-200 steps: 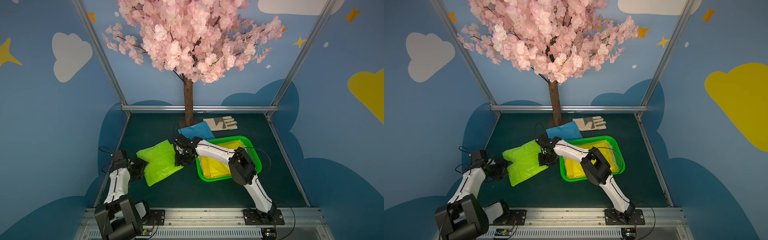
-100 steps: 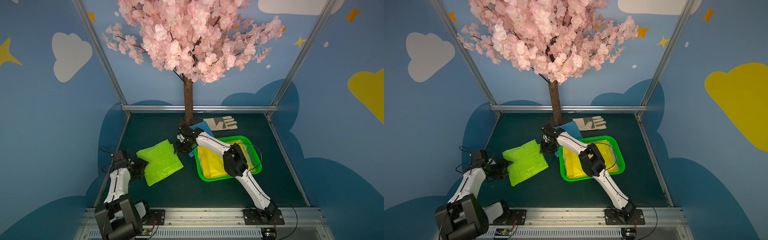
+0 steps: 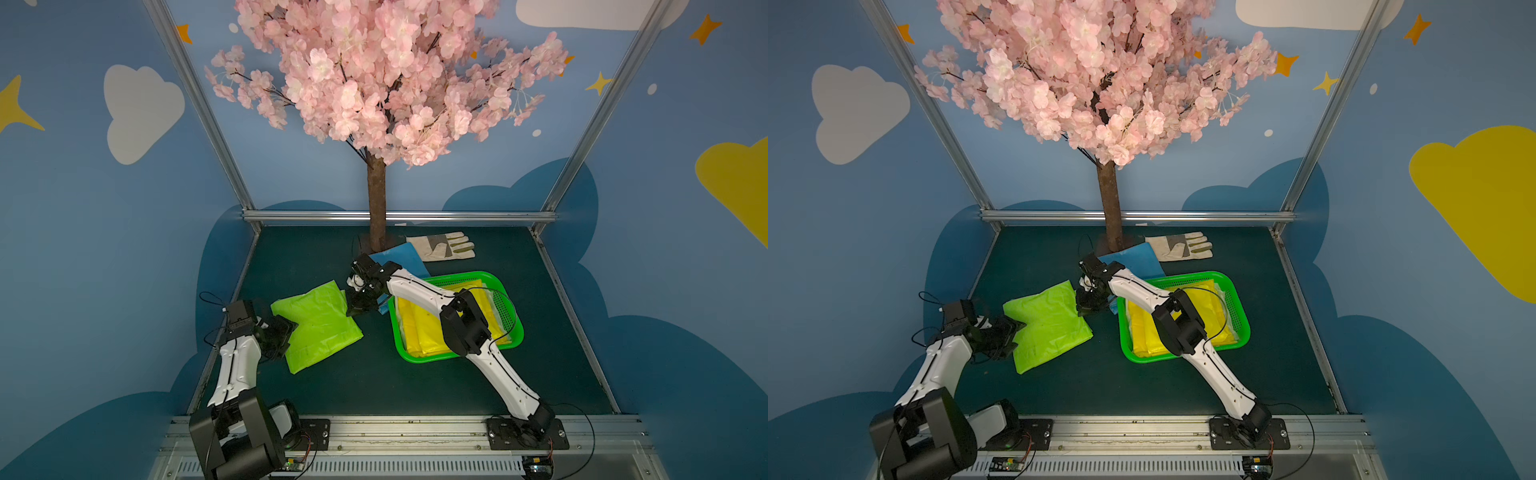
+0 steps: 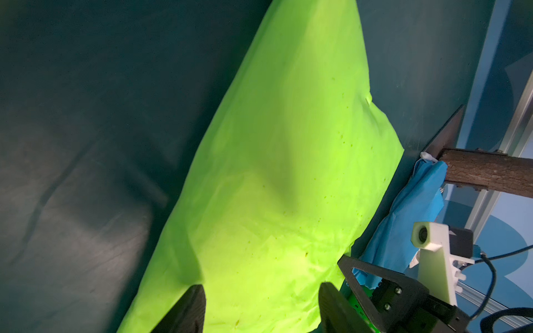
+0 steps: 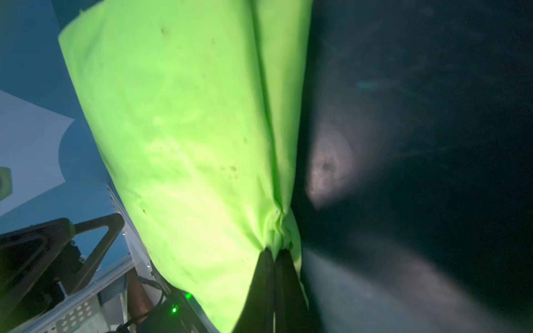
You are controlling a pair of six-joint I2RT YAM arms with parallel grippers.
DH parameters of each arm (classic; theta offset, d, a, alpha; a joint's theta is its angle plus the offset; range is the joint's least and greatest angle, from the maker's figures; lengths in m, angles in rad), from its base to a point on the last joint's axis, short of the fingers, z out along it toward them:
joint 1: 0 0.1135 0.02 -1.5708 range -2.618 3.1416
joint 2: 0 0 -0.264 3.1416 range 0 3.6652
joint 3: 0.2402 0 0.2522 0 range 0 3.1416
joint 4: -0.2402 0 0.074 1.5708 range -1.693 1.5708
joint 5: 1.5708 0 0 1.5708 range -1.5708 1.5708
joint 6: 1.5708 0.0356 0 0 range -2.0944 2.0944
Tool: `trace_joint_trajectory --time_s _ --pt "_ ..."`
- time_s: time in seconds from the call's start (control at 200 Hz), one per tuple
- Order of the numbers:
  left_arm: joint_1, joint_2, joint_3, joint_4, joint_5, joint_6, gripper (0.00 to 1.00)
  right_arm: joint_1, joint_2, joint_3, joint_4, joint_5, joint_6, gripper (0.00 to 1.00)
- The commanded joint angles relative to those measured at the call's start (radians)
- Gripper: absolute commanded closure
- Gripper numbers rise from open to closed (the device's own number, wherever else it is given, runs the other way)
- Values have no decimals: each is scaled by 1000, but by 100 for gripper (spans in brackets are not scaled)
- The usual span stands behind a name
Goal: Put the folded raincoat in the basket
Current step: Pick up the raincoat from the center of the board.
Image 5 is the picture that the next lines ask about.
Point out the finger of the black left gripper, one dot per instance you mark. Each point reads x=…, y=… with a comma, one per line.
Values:
x=44, y=263

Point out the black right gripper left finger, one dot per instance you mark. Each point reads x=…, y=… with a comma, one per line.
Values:
x=258, y=313

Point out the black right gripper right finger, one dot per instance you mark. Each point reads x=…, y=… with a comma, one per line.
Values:
x=291, y=310

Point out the lime green raincoat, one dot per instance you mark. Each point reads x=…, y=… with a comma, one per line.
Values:
x=195, y=107

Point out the left circuit board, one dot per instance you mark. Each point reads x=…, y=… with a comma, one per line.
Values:
x=173, y=316

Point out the aluminium rail at front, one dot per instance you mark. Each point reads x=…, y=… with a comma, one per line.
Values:
x=106, y=295

